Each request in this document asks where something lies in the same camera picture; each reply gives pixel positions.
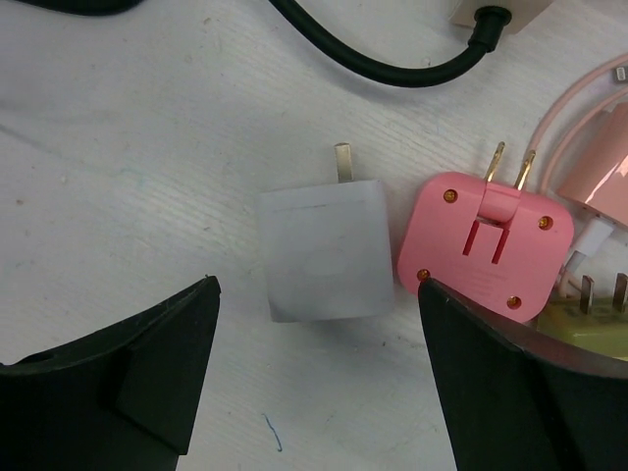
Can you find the pink square plug charger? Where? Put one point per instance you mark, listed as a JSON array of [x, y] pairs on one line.
[[497, 244]]

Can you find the cream power strip red buttons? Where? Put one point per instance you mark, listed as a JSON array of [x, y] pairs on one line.
[[519, 12]]

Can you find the yellow plug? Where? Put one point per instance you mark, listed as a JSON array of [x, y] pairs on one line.
[[596, 324]]

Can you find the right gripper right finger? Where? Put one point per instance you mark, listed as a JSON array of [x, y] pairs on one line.
[[516, 399]]

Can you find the small peach plug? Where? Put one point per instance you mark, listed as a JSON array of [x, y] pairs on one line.
[[598, 180]]

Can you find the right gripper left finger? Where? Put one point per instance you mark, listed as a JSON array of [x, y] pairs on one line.
[[122, 398]]

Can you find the white plug charger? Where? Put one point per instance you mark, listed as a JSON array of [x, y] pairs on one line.
[[326, 249]]

